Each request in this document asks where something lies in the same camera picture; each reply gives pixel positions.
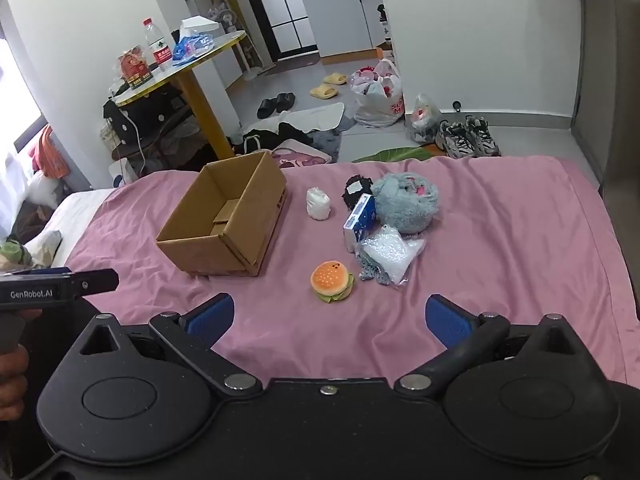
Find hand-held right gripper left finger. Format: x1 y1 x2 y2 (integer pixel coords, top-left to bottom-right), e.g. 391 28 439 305
67 294 264 397

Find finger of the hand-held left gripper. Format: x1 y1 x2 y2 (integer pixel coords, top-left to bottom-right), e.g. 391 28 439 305
70 268 120 296

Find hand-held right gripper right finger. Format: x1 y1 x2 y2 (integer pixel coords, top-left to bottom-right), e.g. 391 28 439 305
394 294 585 397

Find clear plastic bag with cloth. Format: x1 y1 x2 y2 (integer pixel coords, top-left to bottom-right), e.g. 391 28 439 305
354 225 427 290

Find brown cardboard box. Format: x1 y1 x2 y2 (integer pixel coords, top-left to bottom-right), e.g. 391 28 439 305
156 150 289 277

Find hamburger plush toy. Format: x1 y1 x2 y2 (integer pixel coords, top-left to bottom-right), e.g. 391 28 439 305
310 260 355 304

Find grey plush toy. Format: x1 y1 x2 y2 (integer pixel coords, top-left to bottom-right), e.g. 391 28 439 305
371 172 442 235

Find blue tissue pack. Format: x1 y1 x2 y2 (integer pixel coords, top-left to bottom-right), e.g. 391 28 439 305
342 193 377 254

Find person's left hand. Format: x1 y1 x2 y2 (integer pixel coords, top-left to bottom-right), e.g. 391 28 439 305
0 308 44 423

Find patterned cloth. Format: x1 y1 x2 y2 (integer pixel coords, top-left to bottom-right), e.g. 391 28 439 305
0 230 63 272

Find white bed sheet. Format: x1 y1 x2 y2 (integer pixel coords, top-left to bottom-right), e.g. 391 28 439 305
46 189 122 263

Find pink bed sheet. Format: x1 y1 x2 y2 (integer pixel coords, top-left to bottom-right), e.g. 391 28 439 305
64 156 640 387

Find orange cloth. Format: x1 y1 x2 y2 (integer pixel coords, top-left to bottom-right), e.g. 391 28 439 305
30 124 69 179

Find white crumpled plastic wrap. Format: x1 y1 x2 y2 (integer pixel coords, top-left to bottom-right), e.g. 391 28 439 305
306 187 333 221

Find dark cloth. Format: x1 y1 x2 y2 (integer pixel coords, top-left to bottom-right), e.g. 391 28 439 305
145 110 227 172

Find black bag with white dots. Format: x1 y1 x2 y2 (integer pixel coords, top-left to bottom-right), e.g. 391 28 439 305
102 94 168 147

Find black cloth with white label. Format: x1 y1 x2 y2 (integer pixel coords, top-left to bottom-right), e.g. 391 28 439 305
341 175 375 209

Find green leaf rug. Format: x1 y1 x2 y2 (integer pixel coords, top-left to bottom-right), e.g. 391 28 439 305
352 146 437 164

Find grey black sneaker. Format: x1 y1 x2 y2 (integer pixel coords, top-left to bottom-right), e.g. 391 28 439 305
435 121 476 160
462 116 501 158

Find pink bear tote bag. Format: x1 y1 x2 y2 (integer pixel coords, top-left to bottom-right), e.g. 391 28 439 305
271 142 334 170

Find black clothes pile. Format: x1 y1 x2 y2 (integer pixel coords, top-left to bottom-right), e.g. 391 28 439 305
234 122 327 155

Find small clear plastic bag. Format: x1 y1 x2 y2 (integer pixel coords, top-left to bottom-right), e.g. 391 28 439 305
405 94 446 144

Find grey fluffy rug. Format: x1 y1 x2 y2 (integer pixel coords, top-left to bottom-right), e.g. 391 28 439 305
300 125 347 162

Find red snack bag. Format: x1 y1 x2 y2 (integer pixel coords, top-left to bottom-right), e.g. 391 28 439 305
118 46 154 91

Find yellow round table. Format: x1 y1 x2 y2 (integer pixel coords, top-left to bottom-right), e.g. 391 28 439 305
114 30 249 161

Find white floor mat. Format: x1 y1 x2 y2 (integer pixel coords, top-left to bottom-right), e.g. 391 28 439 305
248 102 346 134

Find white plastic shopping bag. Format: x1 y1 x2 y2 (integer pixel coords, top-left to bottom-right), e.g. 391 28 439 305
350 58 405 129

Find clear water bottle red label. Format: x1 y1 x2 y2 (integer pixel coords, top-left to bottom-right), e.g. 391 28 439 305
143 18 174 72

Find blue plastic packets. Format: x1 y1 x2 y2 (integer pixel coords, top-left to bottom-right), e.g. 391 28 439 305
171 34 217 67

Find white tissue box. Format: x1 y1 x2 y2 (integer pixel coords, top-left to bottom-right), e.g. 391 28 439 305
179 16 225 39

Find grey wardrobe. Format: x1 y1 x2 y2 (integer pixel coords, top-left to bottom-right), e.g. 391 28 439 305
574 0 640 197

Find white standing fan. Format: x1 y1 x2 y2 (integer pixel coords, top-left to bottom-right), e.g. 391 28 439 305
209 2 264 80

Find white kitchen cabinet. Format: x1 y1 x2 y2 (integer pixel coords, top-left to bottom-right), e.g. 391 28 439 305
296 0 397 59

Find black framed glass door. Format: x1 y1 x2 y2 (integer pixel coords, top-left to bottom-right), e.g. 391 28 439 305
240 0 322 69

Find white cable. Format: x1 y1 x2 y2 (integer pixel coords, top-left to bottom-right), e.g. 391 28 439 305
120 105 147 177

